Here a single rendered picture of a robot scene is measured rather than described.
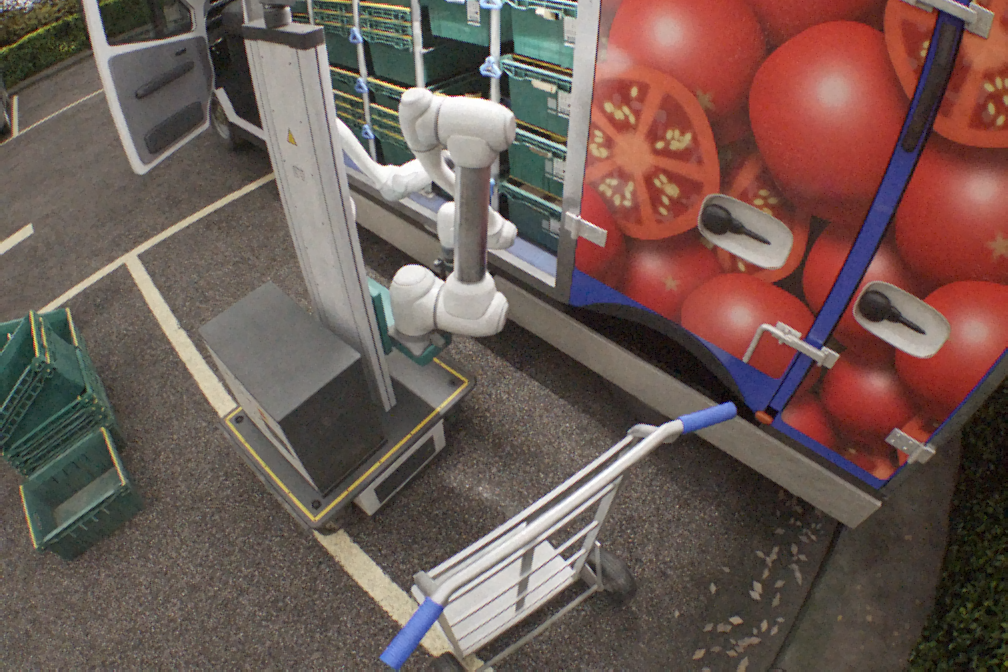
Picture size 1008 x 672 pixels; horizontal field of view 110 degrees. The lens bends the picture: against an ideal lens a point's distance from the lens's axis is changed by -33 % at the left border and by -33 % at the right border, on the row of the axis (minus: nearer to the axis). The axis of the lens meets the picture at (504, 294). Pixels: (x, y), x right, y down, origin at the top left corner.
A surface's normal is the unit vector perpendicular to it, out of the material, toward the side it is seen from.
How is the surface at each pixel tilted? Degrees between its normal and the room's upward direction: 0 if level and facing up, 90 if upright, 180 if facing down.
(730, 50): 90
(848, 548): 0
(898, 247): 90
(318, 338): 0
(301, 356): 0
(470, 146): 86
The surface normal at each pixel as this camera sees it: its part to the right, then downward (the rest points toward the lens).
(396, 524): 0.01, -0.73
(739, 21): -0.66, 0.51
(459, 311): -0.25, 0.48
